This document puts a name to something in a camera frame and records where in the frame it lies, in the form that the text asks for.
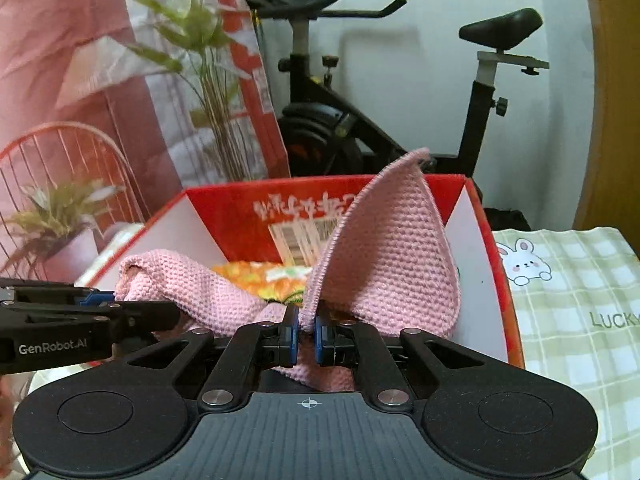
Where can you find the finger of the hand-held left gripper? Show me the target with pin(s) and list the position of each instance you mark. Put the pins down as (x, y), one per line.
(150, 316)
(50, 291)

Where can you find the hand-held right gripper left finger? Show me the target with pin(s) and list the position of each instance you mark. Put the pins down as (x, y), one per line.
(294, 340)

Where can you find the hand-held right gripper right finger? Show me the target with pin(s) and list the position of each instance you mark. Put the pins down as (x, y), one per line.
(320, 342)

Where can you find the orange floral soft pack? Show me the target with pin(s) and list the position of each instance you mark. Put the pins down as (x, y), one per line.
(250, 280)

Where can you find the pink knitted cloth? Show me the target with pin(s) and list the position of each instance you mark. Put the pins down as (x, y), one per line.
(390, 240)

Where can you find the red cardboard box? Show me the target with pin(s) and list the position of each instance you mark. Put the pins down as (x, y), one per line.
(240, 200)

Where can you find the black exercise bike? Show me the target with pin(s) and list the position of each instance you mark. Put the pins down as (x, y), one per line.
(320, 125)

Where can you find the green checked rabbit tablecloth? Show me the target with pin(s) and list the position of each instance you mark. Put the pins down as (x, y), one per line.
(575, 360)

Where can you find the wooden door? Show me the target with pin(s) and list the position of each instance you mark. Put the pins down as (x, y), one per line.
(615, 110)

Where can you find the printed wall cloth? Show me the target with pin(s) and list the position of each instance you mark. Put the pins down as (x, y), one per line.
(60, 85)

